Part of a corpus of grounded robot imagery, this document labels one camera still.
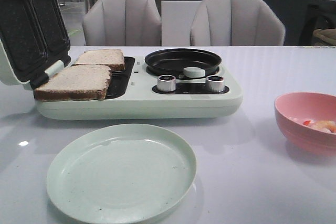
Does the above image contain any white bread slice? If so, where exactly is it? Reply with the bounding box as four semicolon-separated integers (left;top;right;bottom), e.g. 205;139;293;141
34;65;111;101
74;49;125;71

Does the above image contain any pink bowl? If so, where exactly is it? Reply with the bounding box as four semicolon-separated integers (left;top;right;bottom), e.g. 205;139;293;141
274;92;335;156

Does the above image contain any breakfast maker hinged lid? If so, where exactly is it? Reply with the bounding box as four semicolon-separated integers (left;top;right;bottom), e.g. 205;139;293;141
1;0;71;90

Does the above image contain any mint green breakfast maker base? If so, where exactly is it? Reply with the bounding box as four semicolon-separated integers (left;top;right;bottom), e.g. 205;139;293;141
36;56;243;120

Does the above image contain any left silver control knob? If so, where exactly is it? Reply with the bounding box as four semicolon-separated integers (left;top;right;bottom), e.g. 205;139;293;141
156;74;176;92

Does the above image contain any silver control knob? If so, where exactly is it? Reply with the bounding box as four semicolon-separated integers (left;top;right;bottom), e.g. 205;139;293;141
205;75;225;93
156;74;176;92

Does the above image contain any black round frying pan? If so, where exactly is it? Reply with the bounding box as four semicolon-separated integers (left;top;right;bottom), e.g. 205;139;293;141
145;48;222;79

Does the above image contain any right silver control knob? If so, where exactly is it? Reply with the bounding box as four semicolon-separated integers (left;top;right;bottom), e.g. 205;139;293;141
205;75;225;93

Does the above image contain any left grey upholstered chair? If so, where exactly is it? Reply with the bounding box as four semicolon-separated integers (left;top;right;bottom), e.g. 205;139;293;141
82;0;162;46

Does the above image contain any grey upholstered chair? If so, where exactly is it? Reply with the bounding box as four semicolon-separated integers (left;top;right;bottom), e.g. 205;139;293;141
82;0;162;46
190;0;286;46

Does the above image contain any mint green round plate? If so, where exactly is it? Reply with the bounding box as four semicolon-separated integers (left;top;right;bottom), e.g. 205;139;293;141
46;124;196;223

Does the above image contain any right grey upholstered chair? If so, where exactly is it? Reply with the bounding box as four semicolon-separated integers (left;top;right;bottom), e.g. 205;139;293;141
190;0;286;46

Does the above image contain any white cabinet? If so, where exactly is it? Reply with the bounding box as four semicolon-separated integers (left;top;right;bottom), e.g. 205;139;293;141
161;0;203;46

